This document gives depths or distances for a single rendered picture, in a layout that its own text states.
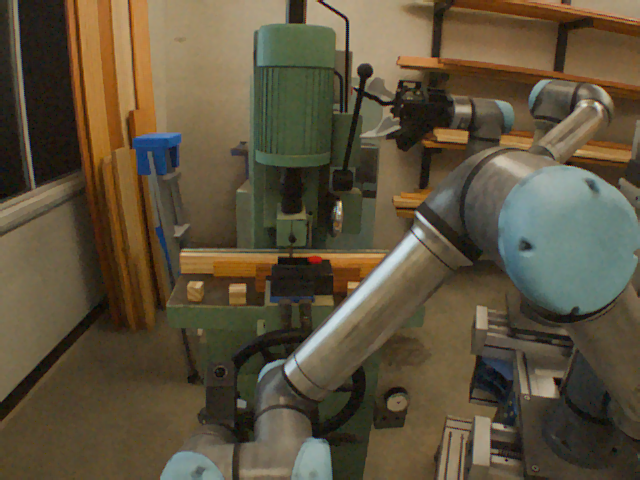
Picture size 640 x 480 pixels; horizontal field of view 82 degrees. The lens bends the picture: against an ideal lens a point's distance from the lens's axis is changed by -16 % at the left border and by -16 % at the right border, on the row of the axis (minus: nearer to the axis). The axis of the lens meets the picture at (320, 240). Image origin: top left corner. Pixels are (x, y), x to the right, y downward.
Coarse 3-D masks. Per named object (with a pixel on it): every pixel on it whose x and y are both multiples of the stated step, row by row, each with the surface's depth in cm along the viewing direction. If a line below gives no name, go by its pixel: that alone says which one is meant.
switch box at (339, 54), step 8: (336, 56) 118; (344, 56) 118; (352, 56) 118; (336, 64) 119; (344, 64) 119; (352, 64) 120; (344, 72) 120; (336, 80) 120; (344, 80) 121; (336, 88) 121; (344, 88) 121; (336, 96) 122; (344, 96) 122
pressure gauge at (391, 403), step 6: (390, 390) 102; (396, 390) 101; (402, 390) 101; (384, 396) 103; (390, 396) 100; (396, 396) 101; (402, 396) 101; (408, 396) 101; (390, 402) 101; (396, 402) 101; (402, 402) 102; (408, 402) 102; (390, 408) 102; (396, 408) 102; (402, 408) 102
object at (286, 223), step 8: (280, 208) 108; (304, 208) 109; (280, 216) 102; (288, 216) 103; (296, 216) 103; (304, 216) 103; (280, 224) 101; (288, 224) 101; (296, 224) 101; (304, 224) 102; (280, 232) 102; (288, 232) 102; (296, 232) 102; (304, 232) 102; (280, 240) 103; (296, 240) 103; (304, 240) 103
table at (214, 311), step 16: (176, 288) 102; (208, 288) 103; (224, 288) 103; (176, 304) 94; (192, 304) 95; (208, 304) 95; (224, 304) 96; (256, 304) 97; (336, 304) 98; (176, 320) 95; (192, 320) 95; (208, 320) 96; (224, 320) 96; (240, 320) 96; (256, 320) 97; (416, 320) 100; (256, 336) 90; (272, 352) 89
